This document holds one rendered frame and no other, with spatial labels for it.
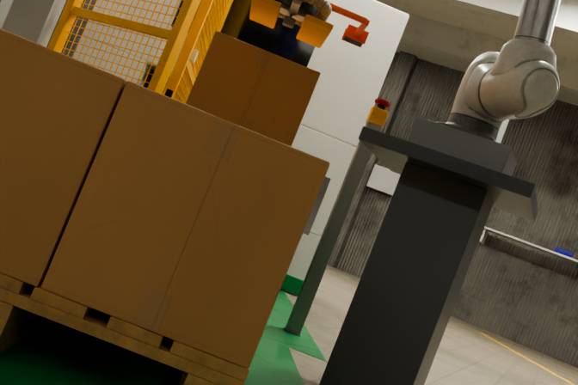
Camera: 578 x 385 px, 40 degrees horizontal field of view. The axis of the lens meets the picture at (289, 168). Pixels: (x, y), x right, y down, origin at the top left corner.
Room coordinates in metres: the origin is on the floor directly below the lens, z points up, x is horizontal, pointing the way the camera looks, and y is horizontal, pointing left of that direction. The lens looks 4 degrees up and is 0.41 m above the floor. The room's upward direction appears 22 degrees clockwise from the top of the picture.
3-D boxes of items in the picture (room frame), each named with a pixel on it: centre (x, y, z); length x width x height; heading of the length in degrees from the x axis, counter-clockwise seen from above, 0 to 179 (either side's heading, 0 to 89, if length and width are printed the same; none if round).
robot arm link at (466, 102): (2.38, -0.47, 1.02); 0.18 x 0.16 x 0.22; 14
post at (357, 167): (3.31, -0.26, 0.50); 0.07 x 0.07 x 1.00; 3
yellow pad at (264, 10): (2.77, 0.29, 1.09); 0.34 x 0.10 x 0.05; 4
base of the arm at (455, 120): (2.41, -0.48, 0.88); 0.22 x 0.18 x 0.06; 156
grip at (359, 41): (3.09, -0.05, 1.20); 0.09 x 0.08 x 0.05; 94
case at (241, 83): (3.07, 0.23, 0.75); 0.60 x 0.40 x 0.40; 1
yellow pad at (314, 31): (2.78, 0.10, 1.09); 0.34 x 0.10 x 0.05; 4
